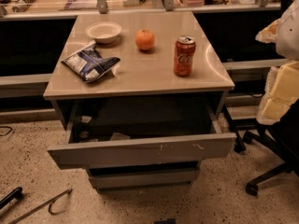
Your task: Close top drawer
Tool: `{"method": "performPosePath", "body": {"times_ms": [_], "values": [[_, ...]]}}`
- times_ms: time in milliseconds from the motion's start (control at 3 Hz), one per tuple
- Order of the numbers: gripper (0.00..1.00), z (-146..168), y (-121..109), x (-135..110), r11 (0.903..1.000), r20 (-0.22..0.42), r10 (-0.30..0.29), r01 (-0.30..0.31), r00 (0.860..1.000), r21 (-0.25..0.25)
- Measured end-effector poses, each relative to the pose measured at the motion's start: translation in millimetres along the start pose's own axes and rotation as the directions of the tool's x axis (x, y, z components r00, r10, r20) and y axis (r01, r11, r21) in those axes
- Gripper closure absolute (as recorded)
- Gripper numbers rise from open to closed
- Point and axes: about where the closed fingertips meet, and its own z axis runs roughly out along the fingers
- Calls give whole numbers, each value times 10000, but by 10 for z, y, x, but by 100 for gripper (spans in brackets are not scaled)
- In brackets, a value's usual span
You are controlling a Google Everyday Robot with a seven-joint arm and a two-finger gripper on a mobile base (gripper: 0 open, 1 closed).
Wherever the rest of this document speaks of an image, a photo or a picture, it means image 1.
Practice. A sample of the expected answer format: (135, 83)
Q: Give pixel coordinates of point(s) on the grey top drawer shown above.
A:
(146, 151)

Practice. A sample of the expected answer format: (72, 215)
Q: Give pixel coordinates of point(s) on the blue white chip bag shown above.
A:
(89, 64)

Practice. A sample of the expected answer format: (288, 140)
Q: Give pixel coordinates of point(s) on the black office chair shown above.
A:
(282, 138)

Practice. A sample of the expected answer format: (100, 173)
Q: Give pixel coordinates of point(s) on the grey drawer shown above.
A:
(165, 177)
(146, 151)

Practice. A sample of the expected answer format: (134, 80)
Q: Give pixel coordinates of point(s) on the red cola can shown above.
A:
(183, 58)

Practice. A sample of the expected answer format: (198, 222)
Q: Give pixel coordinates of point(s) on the black handle on floor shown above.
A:
(15, 194)

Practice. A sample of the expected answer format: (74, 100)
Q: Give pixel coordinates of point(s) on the grey lower drawer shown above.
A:
(165, 177)

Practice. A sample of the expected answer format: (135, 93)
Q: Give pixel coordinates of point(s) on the black coiled cable tool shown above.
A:
(22, 5)

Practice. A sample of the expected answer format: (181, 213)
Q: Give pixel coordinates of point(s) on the grey drawer cabinet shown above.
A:
(141, 97)

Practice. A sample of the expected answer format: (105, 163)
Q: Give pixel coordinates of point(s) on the white bowl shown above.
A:
(104, 32)

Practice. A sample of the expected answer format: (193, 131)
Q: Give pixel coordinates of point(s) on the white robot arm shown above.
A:
(282, 83)

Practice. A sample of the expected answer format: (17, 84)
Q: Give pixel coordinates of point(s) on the white paper in drawer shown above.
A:
(118, 136)

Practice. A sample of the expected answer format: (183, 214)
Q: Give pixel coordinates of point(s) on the orange fruit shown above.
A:
(144, 39)

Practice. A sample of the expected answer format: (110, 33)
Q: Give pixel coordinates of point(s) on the metal rod on floor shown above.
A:
(47, 203)

